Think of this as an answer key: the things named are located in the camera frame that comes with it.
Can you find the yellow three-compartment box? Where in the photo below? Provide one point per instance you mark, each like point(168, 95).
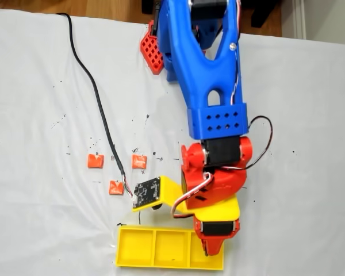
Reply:
point(138, 247)

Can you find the white plastic table cover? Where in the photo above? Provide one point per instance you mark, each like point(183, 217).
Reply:
point(31, 86)

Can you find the orange Starburst candy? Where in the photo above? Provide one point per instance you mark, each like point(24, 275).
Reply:
point(139, 161)
point(116, 188)
point(95, 161)

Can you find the camera board on yellow mount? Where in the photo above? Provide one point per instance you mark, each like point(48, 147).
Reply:
point(146, 192)

